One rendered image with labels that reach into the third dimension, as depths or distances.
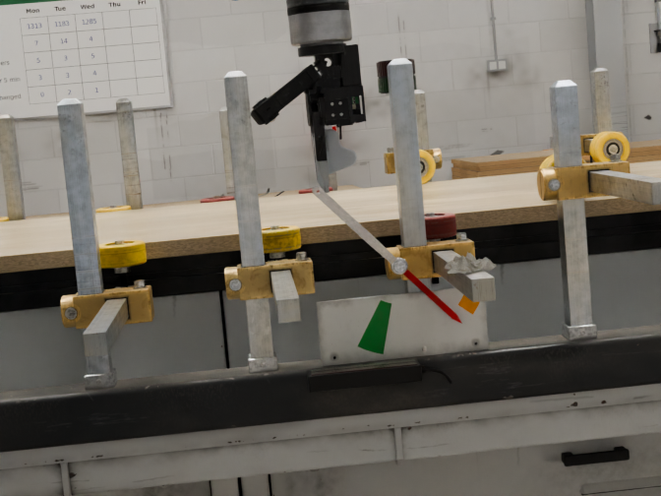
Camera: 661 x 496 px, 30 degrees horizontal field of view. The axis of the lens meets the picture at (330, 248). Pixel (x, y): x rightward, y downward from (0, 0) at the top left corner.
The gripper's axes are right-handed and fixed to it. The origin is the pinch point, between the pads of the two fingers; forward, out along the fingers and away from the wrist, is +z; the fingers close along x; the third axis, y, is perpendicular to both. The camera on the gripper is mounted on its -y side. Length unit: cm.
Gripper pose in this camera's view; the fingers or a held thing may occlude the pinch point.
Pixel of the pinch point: (321, 184)
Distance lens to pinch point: 181.3
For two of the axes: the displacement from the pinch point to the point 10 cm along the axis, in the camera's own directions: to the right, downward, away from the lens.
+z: 1.0, 9.9, 1.2
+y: 9.9, -1.0, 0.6
